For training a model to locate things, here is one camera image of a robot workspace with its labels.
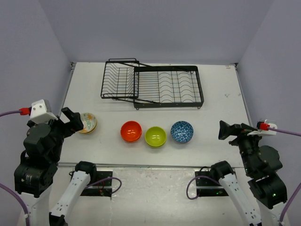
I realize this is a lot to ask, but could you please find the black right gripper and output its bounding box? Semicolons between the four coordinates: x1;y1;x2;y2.
218;119;267;173

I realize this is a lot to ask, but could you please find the floral leaf pattern bowl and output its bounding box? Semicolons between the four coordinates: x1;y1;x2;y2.
80;113;97;129

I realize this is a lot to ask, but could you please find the blue patterned bowl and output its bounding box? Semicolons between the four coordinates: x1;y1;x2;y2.
170;121;194;139

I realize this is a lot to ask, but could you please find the orange bowl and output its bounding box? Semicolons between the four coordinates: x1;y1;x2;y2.
120;130;142;143
120;121;143;131

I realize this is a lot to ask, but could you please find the lime green bowl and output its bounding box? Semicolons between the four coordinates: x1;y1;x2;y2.
144;126;167;138
145;137;166;148

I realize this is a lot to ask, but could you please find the red patterned bowl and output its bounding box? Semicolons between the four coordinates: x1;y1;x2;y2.
173;137;191;144

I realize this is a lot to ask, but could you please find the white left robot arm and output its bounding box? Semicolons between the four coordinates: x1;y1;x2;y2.
14;107;98;226

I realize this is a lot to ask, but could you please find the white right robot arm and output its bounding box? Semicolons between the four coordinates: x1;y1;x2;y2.
210;121;287;226

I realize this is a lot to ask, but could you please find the aluminium table edge rail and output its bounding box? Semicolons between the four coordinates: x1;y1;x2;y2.
234;62;259;127

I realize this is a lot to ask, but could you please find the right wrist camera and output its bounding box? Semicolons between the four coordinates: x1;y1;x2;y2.
247;120;277;137

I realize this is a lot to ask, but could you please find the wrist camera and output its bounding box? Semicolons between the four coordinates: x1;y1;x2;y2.
19;99;58;124
247;120;277;137

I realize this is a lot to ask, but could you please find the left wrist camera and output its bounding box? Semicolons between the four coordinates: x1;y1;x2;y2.
19;99;58;124

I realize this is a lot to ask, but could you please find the black wire dish rack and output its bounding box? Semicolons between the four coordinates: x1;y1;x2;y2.
101;58;204;110

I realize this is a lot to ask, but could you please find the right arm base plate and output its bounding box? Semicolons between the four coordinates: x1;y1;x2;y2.
195;168;229;197

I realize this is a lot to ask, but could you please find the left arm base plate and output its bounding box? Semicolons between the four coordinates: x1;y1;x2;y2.
81;171;113;197

